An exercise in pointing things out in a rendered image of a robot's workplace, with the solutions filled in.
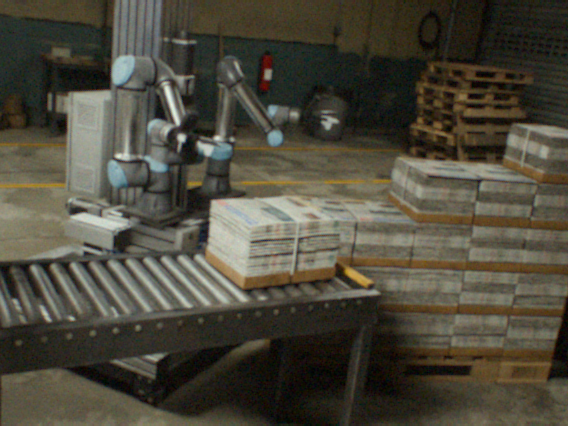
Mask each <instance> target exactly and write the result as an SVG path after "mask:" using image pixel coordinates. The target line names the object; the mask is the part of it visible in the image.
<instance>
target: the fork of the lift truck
mask: <svg viewBox="0 0 568 426"><path fill-rule="evenodd" d="M470 370H471V365H437V364H407V365H406V370H405V373H429V374H470ZM548 376H568V360H552V361H551V366H550V369H549V374H548Z"/></svg>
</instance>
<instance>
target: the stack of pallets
mask: <svg viewBox="0 0 568 426"><path fill-rule="evenodd" d="M440 66H441V67H444V70H443V71H439V69H440ZM515 75H520V76H521V77H520V82H519V81H515ZM433 77H437V78H438V81H433ZM533 77H534V74H531V73H523V72H520V71H514V70H508V69H502V68H496V67H489V66H479V65H469V64H458V63H448V62H444V63H438V62H428V63H427V70H426V71H421V79H420V82H416V89H415V93H417V96H418V98H417V101H416V112H415V114H417V123H411V132H410V140H409V145H410V152H409V154H410V155H413V156H418V155H427V156H426V158H425V159H426V160H436V161H447V162H449V161H452V162H458V161H459V157H457V149H458V147H457V139H456V135H458V132H456V127H457V121H456V112H455V110H461V109H484V110H501V107H502V106H508V107H509V111H520V108H521V105H519V104H517V99H518V95H519V94H523V89H524V86H525V83H527V84H532V80H533ZM485 84H486V86H485ZM506 84H511V85H513V87H512V91H509V90H505V86H506ZM428 88H431V89H434V92H428ZM478 93H479V94H481V96H478ZM499 94H504V95H507V96H506V101H501V100H498V99H499V98H498V96H499ZM429 98H430V99H434V102H428V101H429ZM481 106H482V107H481ZM428 110H433V113H428ZM428 120H429V121H434V122H428ZM422 130H425V131H427V132H422ZM448 132H451V133H448ZM420 141H424V142H426V143H420ZM421 151H425V152H421ZM440 157H443V158H440Z"/></svg>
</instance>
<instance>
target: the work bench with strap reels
mask: <svg viewBox="0 0 568 426"><path fill-rule="evenodd" d="M40 56H41V57H42V97H41V126H39V127H40V128H48V127H47V126H46V115H49V116H50V117H51V136H49V137H50V138H57V137H56V136H55V133H56V119H60V120H68V109H69V93H66V92H57V69H58V68H72V69H86V70H101V71H106V63H103V62H94V61H90V60H92V59H93V58H94V57H81V56H71V58H69V57H63V58H60V59H58V58H56V57H58V56H57V55H52V54H45V53H40ZM93 60H94V59H93ZM47 64H49V65H50V66H52V85H51V93H49V99H48V100H49V103H48V106H46V102H47V80H46V66H47ZM112 65H113V64H112V60H111V59H109V63H107V71H112ZM198 73H200V70H197V69H194V68H193V75H194V76H195V78H194V89H193V103H194V104H195V103H196V92H197V80H198Z"/></svg>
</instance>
